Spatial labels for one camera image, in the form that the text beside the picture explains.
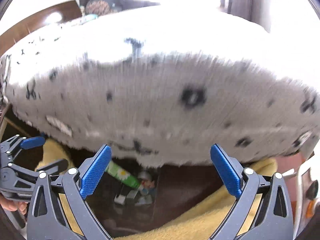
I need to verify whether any black white box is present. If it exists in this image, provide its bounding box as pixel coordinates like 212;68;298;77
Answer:
114;190;140;205

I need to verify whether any green toothpaste tube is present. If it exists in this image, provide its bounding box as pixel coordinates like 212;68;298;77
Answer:
105;160;141;189

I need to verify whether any blue plastic wrapper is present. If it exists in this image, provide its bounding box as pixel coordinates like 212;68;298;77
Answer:
135;171;156;206

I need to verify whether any dark cardboard trash box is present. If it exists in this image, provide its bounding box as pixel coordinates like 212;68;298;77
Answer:
86;159;222;238

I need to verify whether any person's left hand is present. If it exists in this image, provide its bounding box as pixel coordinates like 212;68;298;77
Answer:
0;195;27;215

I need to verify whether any yellow fleece blanket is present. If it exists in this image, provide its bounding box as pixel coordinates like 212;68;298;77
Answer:
37;139;278;239

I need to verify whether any grey patterned fleece bed blanket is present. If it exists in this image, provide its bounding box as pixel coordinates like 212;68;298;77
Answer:
1;6;319;167

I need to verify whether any dark wooden headboard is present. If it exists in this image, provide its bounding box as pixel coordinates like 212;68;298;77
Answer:
1;0;82;55

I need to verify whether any brown floral cushion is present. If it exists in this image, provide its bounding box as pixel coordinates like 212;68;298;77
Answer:
85;0;121;16

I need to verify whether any dark brown right curtain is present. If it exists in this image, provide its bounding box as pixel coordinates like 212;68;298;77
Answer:
220;0;270;32

